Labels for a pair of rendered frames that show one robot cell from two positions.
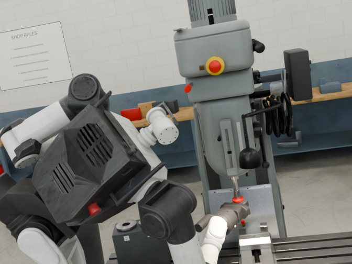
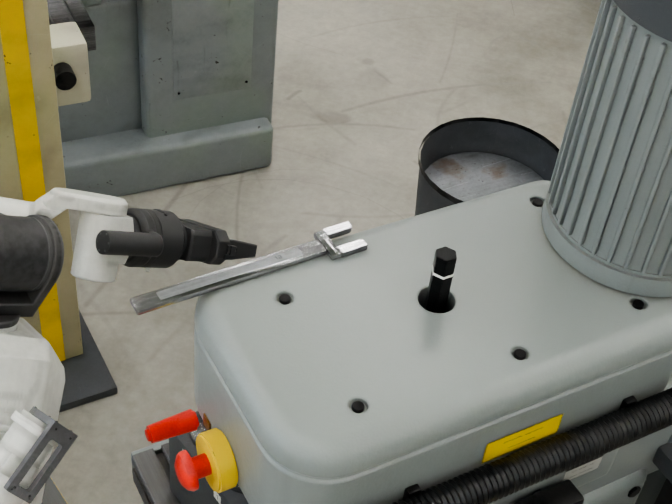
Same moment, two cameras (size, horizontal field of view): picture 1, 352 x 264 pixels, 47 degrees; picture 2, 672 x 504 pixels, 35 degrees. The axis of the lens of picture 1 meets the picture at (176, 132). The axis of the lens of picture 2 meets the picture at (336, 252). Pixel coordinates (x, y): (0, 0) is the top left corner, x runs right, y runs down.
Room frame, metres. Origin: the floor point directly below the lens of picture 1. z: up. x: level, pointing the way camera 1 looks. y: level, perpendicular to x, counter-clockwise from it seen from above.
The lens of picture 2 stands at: (0.96, -0.69, 2.62)
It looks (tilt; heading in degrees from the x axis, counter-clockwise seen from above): 42 degrees down; 48
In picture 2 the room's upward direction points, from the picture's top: 7 degrees clockwise
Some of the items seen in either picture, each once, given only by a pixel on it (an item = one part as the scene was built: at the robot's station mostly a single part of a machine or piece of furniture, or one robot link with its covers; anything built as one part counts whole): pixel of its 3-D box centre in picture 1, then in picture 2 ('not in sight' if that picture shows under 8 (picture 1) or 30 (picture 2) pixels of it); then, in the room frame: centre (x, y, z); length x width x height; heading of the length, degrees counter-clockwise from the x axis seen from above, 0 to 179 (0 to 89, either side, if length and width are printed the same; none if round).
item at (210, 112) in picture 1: (228, 132); not in sight; (1.55, -0.20, 1.47); 0.21 x 0.19 x 0.32; 80
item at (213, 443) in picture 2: (215, 65); (216, 460); (1.32, -0.16, 1.76); 0.06 x 0.02 x 0.06; 80
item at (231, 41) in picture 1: (215, 46); (437, 350); (1.56, -0.21, 1.81); 0.47 x 0.26 x 0.16; 170
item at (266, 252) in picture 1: (255, 245); not in sight; (1.51, -0.24, 0.98); 0.35 x 0.15 x 0.11; 171
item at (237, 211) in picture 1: (229, 216); not in sight; (1.47, -0.15, 1.15); 0.13 x 0.12 x 0.10; 55
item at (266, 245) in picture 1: (254, 241); not in sight; (1.49, -0.24, 1.02); 0.12 x 0.06 x 0.04; 81
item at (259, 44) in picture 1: (254, 45); (531, 461); (1.56, -0.35, 1.79); 0.45 x 0.04 x 0.04; 170
